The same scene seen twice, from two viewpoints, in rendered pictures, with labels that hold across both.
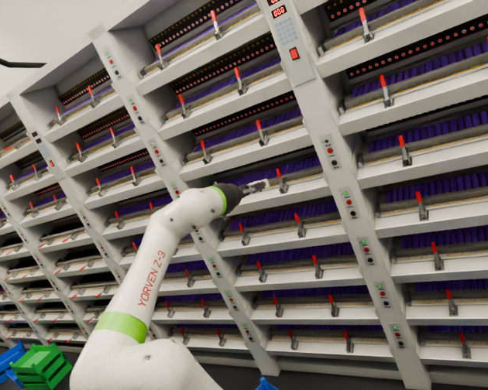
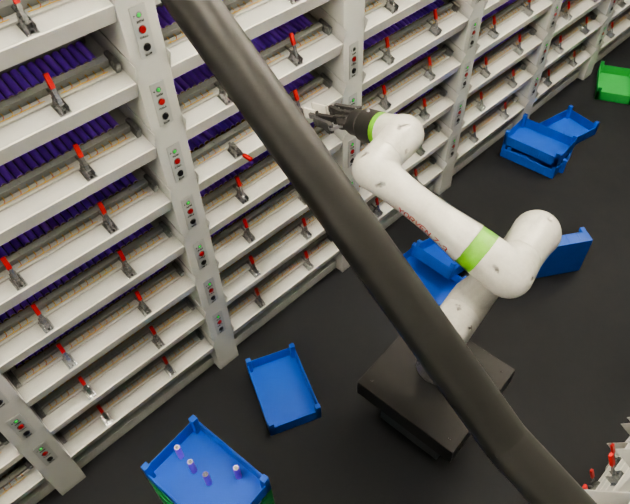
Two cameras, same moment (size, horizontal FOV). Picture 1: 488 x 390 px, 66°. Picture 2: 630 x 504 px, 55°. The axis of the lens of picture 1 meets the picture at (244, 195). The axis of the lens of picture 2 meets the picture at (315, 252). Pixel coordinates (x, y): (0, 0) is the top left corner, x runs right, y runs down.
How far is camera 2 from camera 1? 1.88 m
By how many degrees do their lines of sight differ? 70
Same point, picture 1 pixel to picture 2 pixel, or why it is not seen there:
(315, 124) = (350, 33)
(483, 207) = (412, 87)
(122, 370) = (545, 237)
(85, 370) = (528, 260)
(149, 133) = (155, 72)
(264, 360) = (228, 346)
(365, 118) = (381, 23)
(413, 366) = not seen: hidden behind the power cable
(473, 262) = not seen: hidden behind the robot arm
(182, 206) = (419, 132)
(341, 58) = not seen: outside the picture
